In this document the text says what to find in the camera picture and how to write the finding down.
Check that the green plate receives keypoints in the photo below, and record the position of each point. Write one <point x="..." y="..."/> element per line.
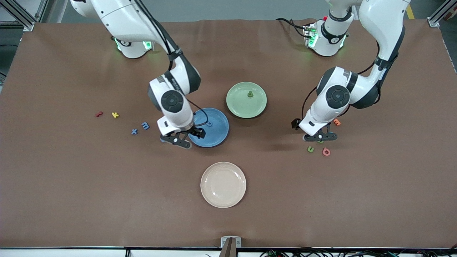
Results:
<point x="246" y="107"/>

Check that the brown table cover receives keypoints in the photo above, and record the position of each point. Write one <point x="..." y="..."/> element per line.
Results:
<point x="71" y="196"/>

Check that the blue plate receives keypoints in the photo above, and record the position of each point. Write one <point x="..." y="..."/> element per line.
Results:
<point x="217" y="137"/>

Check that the blue foam letter m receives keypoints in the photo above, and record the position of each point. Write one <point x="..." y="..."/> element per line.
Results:
<point x="145" y="125"/>

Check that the grey camera post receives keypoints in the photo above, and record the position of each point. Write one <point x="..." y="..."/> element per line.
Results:
<point x="228" y="250"/>

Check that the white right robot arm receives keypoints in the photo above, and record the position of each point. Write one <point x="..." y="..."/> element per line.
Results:
<point x="121" y="18"/>

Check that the beige plate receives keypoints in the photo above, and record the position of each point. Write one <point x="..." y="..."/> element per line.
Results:
<point x="223" y="185"/>

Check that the aluminium frame profile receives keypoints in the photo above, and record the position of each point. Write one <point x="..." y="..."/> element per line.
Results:
<point x="28" y="26"/>
<point x="433" y="22"/>

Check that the pink foam letter Q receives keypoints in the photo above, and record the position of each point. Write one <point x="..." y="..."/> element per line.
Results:
<point x="323" y="152"/>

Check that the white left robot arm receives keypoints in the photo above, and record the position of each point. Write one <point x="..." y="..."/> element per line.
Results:
<point x="382" y="21"/>

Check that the metal mounting bracket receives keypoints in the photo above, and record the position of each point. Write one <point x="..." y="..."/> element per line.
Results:
<point x="224" y="239"/>

